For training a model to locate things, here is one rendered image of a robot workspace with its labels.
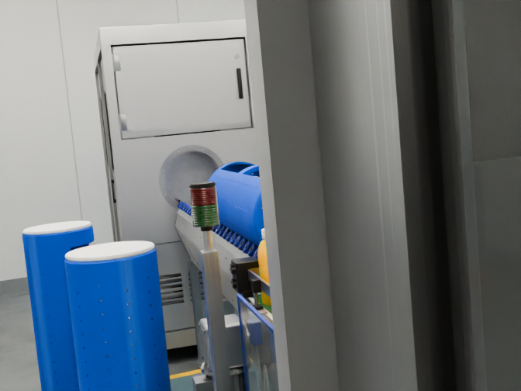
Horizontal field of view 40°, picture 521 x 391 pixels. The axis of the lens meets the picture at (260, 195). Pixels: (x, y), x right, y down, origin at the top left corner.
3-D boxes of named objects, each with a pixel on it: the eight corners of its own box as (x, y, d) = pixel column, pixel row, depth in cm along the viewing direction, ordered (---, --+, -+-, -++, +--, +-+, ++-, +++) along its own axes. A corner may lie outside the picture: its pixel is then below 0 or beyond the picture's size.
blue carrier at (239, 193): (275, 220, 311) (263, 156, 308) (348, 251, 227) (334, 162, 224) (211, 234, 305) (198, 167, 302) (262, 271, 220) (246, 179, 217)
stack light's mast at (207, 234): (219, 247, 174) (212, 181, 172) (224, 250, 168) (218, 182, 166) (193, 250, 172) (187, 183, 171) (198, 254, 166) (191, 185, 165)
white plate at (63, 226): (23, 234, 283) (24, 237, 283) (94, 225, 292) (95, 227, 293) (21, 226, 309) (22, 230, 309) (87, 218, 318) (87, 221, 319)
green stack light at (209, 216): (217, 222, 173) (215, 202, 173) (222, 225, 167) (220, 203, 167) (191, 225, 172) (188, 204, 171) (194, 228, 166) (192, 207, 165)
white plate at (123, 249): (170, 240, 234) (170, 243, 234) (98, 241, 245) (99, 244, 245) (122, 257, 209) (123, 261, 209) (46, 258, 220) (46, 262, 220)
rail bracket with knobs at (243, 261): (263, 289, 213) (260, 254, 212) (269, 294, 206) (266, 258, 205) (230, 294, 211) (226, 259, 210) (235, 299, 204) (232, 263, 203)
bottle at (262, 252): (257, 303, 196) (250, 236, 194) (274, 298, 201) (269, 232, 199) (274, 306, 191) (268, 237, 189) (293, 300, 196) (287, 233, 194)
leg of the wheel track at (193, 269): (208, 365, 425) (197, 261, 418) (209, 368, 419) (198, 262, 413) (198, 367, 423) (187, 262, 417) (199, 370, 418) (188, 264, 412)
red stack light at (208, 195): (215, 201, 173) (213, 185, 172) (220, 203, 167) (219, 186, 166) (188, 204, 171) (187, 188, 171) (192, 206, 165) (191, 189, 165)
